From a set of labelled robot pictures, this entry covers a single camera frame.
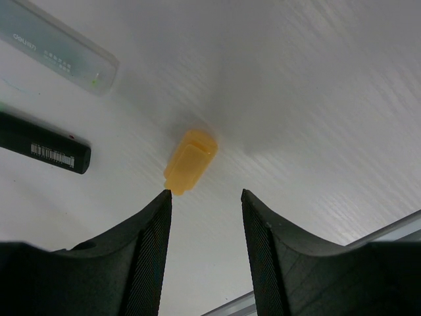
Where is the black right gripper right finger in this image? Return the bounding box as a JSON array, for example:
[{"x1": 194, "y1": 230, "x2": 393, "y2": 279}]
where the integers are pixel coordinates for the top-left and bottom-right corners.
[{"x1": 241, "y1": 188, "x2": 421, "y2": 316}]

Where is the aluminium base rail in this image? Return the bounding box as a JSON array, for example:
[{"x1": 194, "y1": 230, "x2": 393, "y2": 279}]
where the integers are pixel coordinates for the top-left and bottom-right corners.
[{"x1": 200, "y1": 209, "x2": 421, "y2": 316}]

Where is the orange pen cap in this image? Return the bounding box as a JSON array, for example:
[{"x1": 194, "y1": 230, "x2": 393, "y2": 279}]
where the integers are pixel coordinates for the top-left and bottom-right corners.
[{"x1": 164, "y1": 130, "x2": 218, "y2": 196}]

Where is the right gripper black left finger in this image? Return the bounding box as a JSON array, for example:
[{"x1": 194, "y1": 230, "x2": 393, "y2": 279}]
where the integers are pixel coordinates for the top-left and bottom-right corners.
[{"x1": 1, "y1": 190, "x2": 172, "y2": 315}]

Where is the translucent green highlighter pen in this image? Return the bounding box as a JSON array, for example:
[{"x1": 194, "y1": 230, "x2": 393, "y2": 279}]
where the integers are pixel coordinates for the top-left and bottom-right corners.
[{"x1": 1, "y1": 0, "x2": 119, "y2": 95}]

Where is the dark green highlighter pen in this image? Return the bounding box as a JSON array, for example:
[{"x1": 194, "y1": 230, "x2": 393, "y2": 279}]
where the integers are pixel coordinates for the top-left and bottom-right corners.
[{"x1": 1, "y1": 113, "x2": 91, "y2": 174}]

